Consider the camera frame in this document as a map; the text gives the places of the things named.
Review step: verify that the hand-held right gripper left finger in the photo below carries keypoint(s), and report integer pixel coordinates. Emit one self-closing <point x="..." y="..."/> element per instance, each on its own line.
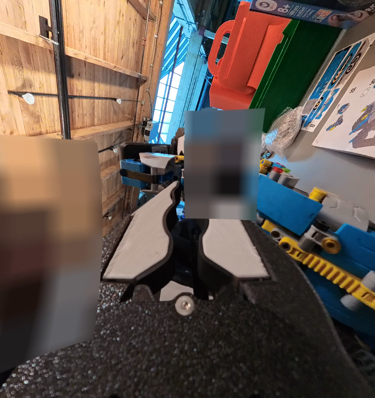
<point x="137" y="245"/>

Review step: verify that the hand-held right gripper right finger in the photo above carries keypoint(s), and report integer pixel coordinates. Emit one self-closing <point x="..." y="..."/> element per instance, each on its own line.
<point x="234" y="248"/>

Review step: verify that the blue grey brick assembly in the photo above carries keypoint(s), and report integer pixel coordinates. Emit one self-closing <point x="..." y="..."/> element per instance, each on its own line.
<point x="156" y="161"/>

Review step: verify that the tracked brick robot model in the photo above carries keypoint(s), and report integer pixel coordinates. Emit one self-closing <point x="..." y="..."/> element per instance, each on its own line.
<point x="355" y="248"/>

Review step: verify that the clear plastic bag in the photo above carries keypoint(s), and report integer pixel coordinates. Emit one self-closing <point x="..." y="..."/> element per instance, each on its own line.
<point x="283" y="130"/>

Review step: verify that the open instruction booklet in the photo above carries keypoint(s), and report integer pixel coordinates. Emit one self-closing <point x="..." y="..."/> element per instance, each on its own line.
<point x="361" y="124"/>

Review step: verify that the green file tray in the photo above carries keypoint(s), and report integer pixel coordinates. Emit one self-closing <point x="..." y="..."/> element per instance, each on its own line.
<point x="290" y="68"/>

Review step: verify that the blue sticker sheet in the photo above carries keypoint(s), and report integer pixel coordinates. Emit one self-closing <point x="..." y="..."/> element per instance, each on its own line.
<point x="333" y="84"/>

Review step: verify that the red file tray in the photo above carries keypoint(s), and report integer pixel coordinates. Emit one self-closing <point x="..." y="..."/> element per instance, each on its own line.
<point x="246" y="56"/>

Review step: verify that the toy robot box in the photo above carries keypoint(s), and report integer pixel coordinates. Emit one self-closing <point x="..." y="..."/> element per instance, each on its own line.
<point x="315" y="11"/>

